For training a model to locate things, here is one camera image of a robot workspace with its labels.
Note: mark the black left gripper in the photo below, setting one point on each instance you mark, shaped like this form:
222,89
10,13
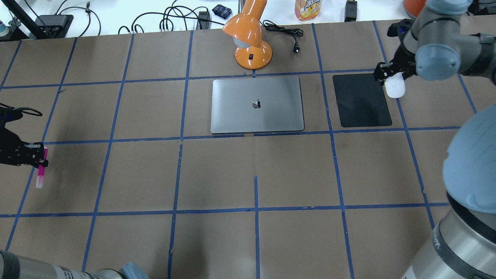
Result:
11,148

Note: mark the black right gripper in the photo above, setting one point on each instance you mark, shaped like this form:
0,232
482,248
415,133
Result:
403,59

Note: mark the white computer mouse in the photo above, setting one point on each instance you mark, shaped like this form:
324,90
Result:
395,86

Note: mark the pink marker pen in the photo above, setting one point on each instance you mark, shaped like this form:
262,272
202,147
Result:
41,170

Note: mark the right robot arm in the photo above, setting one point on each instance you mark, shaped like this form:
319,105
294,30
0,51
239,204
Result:
428,66

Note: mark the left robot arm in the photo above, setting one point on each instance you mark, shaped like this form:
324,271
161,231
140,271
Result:
18,267

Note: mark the black mousepad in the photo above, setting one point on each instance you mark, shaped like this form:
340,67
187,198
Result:
361,101

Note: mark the black charger brick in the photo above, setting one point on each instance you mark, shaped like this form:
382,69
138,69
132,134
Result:
351,11

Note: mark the orange snack bag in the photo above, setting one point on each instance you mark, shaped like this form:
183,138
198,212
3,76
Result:
306,10

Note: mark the black electronics box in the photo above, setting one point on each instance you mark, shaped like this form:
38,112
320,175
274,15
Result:
50,26

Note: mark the silver closed laptop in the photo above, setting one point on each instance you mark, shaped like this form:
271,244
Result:
255,105

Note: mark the orange desk lamp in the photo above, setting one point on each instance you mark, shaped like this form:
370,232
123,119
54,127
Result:
246,31

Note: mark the dark checkered pouch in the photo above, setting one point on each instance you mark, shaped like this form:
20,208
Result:
222,11

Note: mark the black power adapter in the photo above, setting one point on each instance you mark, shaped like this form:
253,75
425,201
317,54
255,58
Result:
203,20

